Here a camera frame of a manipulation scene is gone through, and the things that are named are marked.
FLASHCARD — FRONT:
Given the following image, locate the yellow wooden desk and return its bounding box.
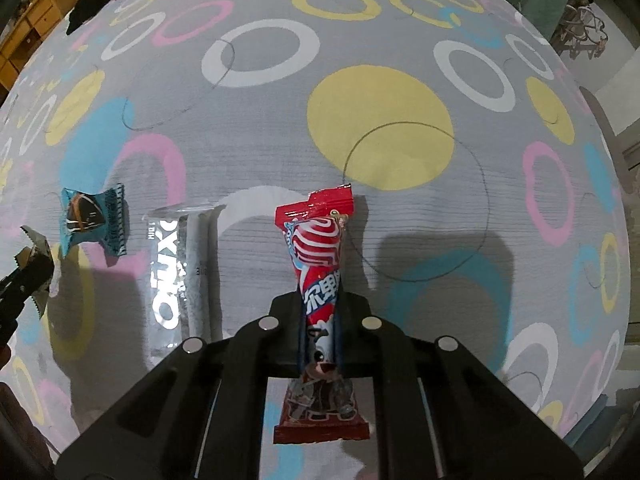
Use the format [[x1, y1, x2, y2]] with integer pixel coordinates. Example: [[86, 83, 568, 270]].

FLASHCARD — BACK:
[[0, 0, 101, 92]]

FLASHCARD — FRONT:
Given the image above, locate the black white plush toy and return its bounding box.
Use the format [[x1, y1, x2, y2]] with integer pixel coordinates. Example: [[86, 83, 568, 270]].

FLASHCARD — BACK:
[[66, 0, 117, 36]]

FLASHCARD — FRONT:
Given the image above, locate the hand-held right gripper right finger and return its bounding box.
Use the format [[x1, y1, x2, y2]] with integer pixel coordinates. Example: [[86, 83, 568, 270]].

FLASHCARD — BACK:
[[340, 294, 586, 480]]

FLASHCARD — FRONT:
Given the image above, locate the bed with circle-print sheet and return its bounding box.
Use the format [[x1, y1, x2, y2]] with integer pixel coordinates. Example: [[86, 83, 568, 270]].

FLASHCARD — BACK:
[[0, 0, 632, 480]]

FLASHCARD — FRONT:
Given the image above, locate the clear plastic wrapper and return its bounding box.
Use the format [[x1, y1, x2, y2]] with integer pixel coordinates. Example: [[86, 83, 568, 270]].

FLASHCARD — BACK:
[[142, 203, 227, 362]]

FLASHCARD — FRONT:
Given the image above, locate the red candy wrapper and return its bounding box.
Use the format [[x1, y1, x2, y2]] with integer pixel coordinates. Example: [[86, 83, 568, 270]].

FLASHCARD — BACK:
[[273, 185, 372, 445]]

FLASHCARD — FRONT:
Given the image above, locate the brown snack wrapper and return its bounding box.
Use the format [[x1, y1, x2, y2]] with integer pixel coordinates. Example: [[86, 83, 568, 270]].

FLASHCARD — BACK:
[[15, 225, 54, 313]]

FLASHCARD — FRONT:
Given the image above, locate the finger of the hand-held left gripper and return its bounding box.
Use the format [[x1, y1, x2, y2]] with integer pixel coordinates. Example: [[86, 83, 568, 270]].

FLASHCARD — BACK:
[[0, 305, 22, 347], [0, 260, 52, 306]]

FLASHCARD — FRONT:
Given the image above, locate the teal candy wrapper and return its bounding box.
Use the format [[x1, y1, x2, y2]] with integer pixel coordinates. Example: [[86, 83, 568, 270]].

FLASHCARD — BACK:
[[60, 183, 131, 257]]

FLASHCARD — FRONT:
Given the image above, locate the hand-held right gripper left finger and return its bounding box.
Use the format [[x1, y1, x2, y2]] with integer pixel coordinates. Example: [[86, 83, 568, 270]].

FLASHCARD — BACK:
[[55, 295, 307, 480]]

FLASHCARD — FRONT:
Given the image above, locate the bundle of clothes hangers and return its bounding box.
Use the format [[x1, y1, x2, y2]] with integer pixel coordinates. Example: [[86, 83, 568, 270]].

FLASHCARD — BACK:
[[560, 4, 608, 57]]

